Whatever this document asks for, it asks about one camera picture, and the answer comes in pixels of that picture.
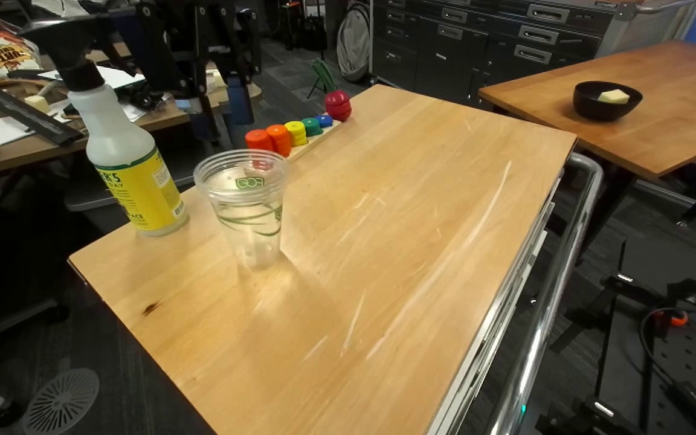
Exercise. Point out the clear plastic cup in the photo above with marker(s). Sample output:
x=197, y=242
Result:
x=243, y=175
x=253, y=229

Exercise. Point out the green wooden cylinder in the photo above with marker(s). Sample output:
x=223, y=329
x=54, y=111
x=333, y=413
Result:
x=313, y=126

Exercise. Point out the blue wooden cylinder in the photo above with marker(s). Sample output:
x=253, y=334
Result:
x=325, y=122

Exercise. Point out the yellow wooden cylinder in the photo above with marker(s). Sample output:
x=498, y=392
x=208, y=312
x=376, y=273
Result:
x=296, y=130

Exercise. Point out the orange wooden cylinder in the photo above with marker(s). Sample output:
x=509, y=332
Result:
x=281, y=137

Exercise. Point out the red wooden cylinder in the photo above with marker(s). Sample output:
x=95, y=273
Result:
x=260, y=140

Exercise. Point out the black drawer cabinet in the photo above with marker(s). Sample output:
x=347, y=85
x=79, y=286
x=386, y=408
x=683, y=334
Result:
x=450, y=49

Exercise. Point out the steel tool cart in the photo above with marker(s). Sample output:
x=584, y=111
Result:
x=497, y=377

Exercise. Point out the yellow label spray bottle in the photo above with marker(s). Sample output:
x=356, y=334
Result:
x=121, y=152

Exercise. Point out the black bowl with food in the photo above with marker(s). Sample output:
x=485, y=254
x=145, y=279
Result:
x=601, y=99

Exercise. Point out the brown office desk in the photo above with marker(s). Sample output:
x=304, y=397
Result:
x=31, y=136

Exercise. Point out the wooden side table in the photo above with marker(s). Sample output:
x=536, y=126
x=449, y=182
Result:
x=654, y=140

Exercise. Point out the snack chip bag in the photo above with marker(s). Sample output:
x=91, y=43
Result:
x=2, y=56

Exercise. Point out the orange handled clamp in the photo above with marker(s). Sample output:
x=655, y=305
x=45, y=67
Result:
x=671, y=320

